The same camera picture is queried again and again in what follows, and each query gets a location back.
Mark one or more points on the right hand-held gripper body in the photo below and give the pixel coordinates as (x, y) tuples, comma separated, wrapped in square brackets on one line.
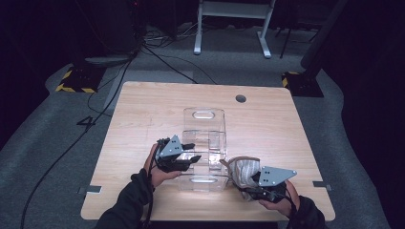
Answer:
[(273, 176)]

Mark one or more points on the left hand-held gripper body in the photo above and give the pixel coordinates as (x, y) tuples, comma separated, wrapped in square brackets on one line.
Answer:
[(172, 148)]

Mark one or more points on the striped grey towel brown trim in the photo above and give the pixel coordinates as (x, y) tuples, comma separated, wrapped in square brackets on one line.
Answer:
[(242, 170)]

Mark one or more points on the clear acrylic divided organizer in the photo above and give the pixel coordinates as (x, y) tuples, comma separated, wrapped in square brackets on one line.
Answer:
[(205, 133)]

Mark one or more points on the person's right hand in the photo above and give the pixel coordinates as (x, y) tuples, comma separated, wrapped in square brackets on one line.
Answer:
[(289, 203)]

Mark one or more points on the person's left hand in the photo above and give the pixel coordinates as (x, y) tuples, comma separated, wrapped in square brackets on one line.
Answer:
[(160, 178)]

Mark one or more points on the black tripod stand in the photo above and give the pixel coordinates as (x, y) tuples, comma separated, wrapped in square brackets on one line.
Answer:
[(286, 41)]

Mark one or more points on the black equipment cabinet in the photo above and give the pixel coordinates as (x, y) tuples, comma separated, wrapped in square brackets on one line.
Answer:
[(111, 25)]

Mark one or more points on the dark metal stand pole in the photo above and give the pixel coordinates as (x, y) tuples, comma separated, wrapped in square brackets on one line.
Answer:
[(321, 35)]

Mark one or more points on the grey metal table bracket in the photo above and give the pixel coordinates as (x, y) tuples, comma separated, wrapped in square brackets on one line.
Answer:
[(90, 189), (321, 185)]

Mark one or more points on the black yellow striped base plate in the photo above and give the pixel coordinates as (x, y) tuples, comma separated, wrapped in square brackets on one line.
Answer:
[(79, 79), (302, 86)]

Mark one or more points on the white metal desk frame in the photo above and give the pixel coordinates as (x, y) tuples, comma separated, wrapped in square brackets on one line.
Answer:
[(234, 9)]

